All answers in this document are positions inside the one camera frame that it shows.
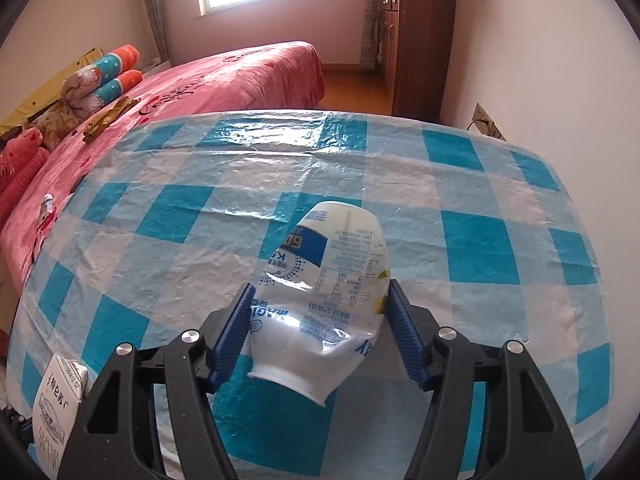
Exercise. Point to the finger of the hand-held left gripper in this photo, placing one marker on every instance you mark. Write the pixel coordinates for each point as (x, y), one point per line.
(17, 422)

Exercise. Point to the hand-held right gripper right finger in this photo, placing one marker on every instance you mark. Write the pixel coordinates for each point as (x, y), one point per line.
(407, 335)

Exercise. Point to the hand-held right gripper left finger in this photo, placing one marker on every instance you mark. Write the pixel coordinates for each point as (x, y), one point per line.
(232, 335)

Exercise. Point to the silver foil packet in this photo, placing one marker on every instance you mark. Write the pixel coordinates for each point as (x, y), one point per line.
(55, 405)

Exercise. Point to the blue checkered tablecloth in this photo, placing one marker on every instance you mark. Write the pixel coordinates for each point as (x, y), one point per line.
(475, 240)

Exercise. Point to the small plastic bottle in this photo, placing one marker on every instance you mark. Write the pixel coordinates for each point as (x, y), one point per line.
(47, 206)

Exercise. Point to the gold cloth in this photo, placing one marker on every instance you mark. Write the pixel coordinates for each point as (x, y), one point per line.
(107, 120)

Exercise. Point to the red plush pillow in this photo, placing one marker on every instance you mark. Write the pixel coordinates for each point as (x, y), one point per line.
(20, 165)

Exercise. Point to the pink bed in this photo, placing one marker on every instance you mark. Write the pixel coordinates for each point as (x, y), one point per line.
(240, 75)

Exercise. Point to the brown wooden cabinet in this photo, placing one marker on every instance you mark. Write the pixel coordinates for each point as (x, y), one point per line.
(425, 45)

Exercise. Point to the checkered curtain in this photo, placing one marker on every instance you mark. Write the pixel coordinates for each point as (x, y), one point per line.
(370, 25)
(155, 10)

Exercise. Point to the wall socket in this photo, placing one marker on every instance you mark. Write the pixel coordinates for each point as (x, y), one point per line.
(487, 120)

